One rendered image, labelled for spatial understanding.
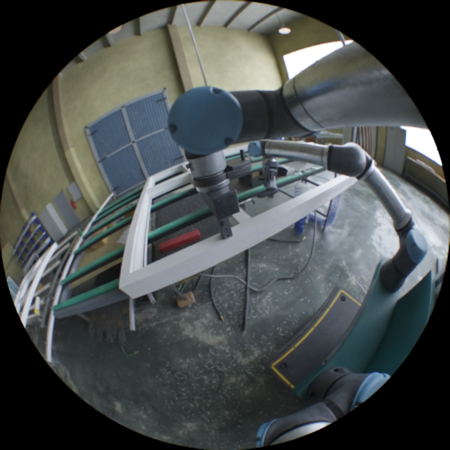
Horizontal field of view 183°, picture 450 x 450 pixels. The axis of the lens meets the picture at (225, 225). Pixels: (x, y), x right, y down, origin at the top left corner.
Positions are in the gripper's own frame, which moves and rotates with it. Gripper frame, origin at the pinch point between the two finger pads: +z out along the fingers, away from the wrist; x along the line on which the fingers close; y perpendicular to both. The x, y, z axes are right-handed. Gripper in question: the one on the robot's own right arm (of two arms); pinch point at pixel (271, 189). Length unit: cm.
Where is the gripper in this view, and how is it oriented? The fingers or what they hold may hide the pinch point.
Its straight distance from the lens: 62.1
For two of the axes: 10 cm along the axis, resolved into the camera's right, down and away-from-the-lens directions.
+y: -9.8, -1.3, 1.3
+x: -0.4, -5.2, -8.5
